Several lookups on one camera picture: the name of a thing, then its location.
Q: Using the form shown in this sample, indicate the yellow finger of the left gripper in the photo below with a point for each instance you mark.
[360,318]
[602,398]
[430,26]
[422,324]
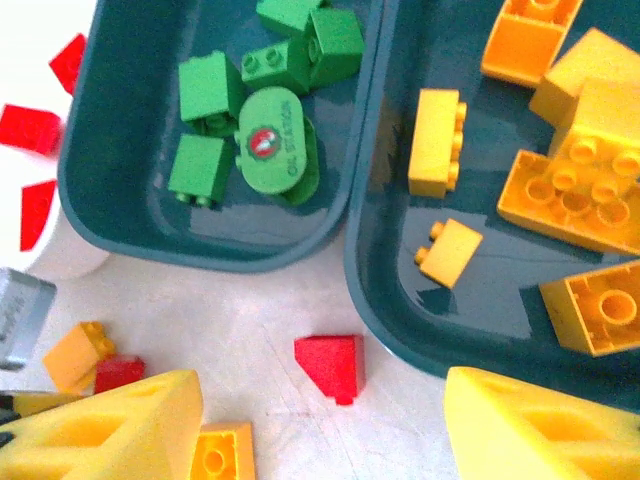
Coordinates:
[45,401]

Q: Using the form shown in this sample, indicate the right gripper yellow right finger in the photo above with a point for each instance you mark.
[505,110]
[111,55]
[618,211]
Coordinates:
[480,425]

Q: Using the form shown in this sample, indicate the red lego brick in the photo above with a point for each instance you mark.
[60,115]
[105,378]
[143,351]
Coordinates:
[67,62]
[30,127]
[120,372]
[332,365]
[37,212]

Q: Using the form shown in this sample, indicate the green oval printed lego brick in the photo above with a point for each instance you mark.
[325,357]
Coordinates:
[275,150]

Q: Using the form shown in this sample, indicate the small yellow lego brick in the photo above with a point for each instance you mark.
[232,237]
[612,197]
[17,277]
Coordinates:
[452,252]

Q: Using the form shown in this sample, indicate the teal plastic container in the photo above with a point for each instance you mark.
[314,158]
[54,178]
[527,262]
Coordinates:
[125,150]
[490,310]

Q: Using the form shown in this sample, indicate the white plastic container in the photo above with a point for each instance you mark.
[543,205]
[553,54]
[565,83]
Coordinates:
[70,260]

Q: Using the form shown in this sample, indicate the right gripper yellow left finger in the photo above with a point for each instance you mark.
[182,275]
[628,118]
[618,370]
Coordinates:
[150,400]

